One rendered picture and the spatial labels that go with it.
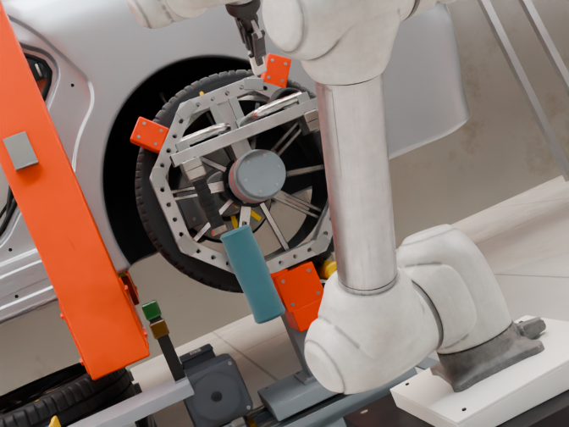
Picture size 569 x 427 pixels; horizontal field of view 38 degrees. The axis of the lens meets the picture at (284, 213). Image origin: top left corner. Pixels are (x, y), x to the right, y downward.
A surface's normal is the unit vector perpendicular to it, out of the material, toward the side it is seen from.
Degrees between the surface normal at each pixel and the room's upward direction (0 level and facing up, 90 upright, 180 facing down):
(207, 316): 90
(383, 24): 128
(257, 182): 90
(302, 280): 90
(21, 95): 90
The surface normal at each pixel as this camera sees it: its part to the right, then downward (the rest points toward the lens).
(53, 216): 0.18, -0.04
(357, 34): 0.52, 0.52
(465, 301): 0.38, -0.11
